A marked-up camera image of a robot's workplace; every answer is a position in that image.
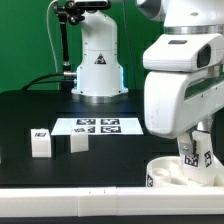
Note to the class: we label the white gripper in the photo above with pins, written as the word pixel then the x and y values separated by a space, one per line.
pixel 167 113

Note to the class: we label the white round stool seat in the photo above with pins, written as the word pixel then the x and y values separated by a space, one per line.
pixel 170 171

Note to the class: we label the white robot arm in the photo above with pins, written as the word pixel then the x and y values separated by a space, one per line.
pixel 99 75

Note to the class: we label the white sheet with tags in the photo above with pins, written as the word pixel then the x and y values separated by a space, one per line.
pixel 98 126

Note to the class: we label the white front obstacle rail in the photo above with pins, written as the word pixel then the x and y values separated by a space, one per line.
pixel 110 201

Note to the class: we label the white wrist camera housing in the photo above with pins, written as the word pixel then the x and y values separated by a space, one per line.
pixel 184 53

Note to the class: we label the black camera stand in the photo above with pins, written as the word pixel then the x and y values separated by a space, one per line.
pixel 67 14

